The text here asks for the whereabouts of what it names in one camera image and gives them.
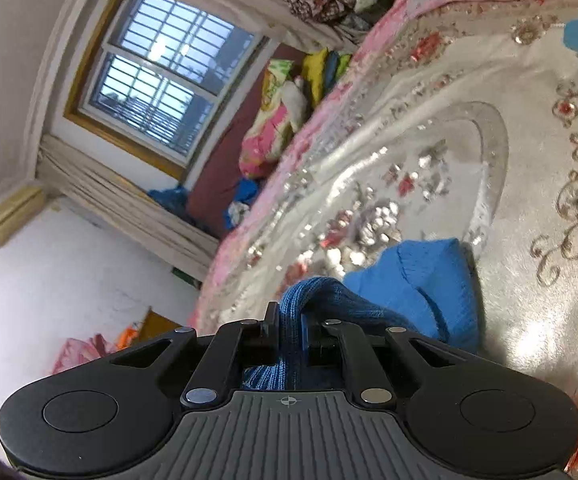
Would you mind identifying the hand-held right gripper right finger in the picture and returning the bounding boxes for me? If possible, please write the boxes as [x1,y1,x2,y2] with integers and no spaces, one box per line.
[301,312,470,406]

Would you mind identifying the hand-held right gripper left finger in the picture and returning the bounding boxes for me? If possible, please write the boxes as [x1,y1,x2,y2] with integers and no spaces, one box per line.
[111,302,282,409]

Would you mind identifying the wooden desk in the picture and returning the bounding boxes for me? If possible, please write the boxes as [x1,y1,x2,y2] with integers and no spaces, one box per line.
[139,310,190,343]

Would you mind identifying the blue crumpled cloth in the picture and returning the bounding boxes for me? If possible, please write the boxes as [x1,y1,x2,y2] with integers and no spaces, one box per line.
[225,177,262,231]

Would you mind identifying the orange item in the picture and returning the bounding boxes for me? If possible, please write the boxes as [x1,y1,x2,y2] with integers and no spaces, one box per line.
[116,325,144,352]

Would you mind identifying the blue plastic bag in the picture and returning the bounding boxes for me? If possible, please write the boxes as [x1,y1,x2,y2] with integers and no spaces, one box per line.
[148,186,190,222]

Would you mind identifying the maroon sofa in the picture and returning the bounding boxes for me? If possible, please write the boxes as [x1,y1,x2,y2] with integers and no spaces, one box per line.
[186,42,307,238]

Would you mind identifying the beige curtain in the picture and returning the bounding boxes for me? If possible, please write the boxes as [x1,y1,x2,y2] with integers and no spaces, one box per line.
[36,0,364,281]

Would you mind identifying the pink floral cloth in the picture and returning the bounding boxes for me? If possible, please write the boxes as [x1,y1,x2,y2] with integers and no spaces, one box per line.
[51,332,120,375]

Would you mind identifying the floral satin bedspread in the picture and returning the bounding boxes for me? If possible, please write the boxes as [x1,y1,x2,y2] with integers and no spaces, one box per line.
[186,0,578,473]

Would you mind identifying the white plush toy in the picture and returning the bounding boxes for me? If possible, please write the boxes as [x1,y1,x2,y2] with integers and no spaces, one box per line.
[281,77,310,133]

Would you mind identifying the yellow and blue folded cloths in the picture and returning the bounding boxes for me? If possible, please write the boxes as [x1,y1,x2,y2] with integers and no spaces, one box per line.
[301,49,354,111]

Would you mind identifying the barred window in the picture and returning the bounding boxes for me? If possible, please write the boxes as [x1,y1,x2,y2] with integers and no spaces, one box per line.
[64,0,270,181]

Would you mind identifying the beige air conditioner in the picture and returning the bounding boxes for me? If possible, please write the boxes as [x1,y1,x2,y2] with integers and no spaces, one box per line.
[0,186,46,248]

